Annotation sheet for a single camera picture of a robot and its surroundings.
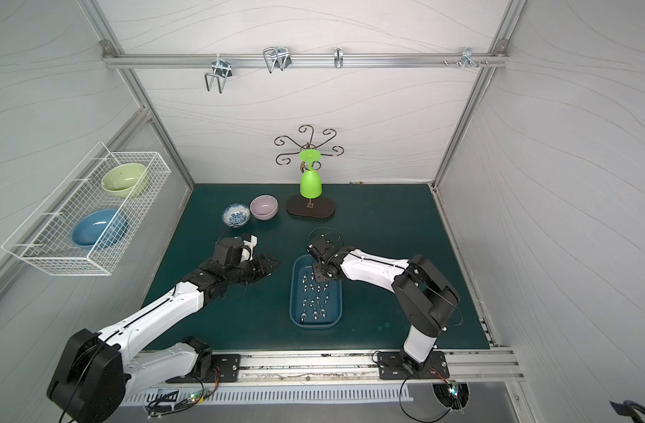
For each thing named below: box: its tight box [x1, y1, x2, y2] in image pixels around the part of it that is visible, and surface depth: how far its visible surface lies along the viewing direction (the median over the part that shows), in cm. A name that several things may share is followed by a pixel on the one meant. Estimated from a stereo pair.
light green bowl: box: [101, 163, 147, 198], surface depth 75 cm
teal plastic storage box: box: [289, 253, 343, 330], surface depth 86 cm
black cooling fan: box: [431, 381, 470, 415], surface depth 73 cm
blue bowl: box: [71, 208, 129, 250], surface depth 65 cm
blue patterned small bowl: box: [221, 202, 252, 229], surface depth 109 cm
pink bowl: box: [248, 193, 280, 222], surface depth 109 cm
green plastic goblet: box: [298, 148, 323, 201], surface depth 94 cm
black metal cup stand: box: [274, 125, 345, 219], surface depth 97 cm
